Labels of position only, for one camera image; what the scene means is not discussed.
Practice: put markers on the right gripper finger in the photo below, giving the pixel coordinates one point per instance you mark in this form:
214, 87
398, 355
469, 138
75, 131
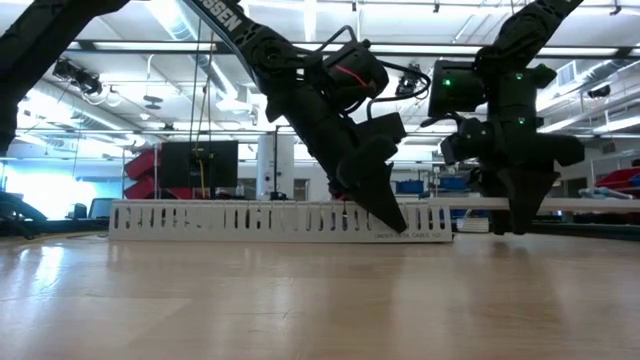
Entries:
492, 187
527, 190

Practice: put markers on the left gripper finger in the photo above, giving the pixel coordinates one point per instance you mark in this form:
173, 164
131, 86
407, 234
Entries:
380, 200

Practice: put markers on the white raceway cover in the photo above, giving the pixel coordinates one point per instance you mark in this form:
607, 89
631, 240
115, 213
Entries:
450, 203

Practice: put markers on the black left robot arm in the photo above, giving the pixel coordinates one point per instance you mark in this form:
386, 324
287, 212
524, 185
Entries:
240, 30

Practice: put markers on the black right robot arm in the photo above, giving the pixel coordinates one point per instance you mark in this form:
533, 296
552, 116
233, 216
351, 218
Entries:
530, 30

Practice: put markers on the blue storage bin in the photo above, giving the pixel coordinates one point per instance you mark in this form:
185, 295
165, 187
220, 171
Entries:
410, 186
452, 183

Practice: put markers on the white building column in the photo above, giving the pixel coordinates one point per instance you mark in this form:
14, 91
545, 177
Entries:
287, 165

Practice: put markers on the black metal gantry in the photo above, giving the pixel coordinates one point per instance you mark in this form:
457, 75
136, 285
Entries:
275, 160

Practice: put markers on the pale blue roll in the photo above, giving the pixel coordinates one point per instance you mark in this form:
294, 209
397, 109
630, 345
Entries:
602, 192

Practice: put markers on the white air vent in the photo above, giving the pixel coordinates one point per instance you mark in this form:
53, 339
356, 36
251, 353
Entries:
566, 73

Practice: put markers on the red plastic crate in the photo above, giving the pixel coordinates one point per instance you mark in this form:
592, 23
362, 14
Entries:
620, 177

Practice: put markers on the black ceiling device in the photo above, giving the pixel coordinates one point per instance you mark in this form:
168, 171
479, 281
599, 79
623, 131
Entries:
599, 91

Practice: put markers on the black monitor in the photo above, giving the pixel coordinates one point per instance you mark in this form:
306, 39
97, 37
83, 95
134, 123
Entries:
215, 165

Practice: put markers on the red storage bin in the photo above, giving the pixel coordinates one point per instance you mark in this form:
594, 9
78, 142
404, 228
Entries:
140, 190
140, 167

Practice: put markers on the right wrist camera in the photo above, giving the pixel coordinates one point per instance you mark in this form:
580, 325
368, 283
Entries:
465, 142

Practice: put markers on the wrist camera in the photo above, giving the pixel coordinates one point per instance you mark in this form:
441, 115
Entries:
382, 127
465, 142

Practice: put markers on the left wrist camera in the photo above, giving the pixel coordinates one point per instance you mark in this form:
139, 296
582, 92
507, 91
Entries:
382, 127

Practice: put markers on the black camera on bracket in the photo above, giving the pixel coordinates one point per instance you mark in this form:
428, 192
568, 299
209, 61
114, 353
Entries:
75, 75

